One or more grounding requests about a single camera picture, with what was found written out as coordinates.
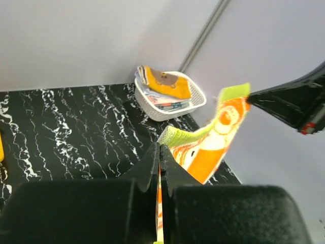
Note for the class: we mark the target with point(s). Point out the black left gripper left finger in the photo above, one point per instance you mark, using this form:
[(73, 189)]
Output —
[(121, 210)]

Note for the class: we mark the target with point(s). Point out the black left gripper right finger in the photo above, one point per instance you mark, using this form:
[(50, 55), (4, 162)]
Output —
[(196, 213)]

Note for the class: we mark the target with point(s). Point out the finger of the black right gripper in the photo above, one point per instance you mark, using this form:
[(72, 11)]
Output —
[(299, 103)]

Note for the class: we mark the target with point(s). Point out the orange white patterned towel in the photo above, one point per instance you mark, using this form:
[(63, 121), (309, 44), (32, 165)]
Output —
[(200, 152)]

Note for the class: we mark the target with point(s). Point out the brown yellow bear towel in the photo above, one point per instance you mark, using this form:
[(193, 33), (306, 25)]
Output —
[(171, 85)]

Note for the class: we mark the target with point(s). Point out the white waffle towel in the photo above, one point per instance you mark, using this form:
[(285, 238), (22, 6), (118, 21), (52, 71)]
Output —
[(146, 75)]

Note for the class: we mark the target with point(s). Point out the white perforated plastic basket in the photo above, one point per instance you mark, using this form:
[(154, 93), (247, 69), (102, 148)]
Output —
[(166, 111)]

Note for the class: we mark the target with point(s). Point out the patterned folded towel in basket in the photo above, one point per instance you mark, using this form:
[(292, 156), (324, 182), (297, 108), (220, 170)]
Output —
[(167, 103)]

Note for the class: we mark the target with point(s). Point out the yellow plastic bin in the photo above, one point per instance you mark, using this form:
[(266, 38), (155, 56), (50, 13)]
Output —
[(2, 156)]

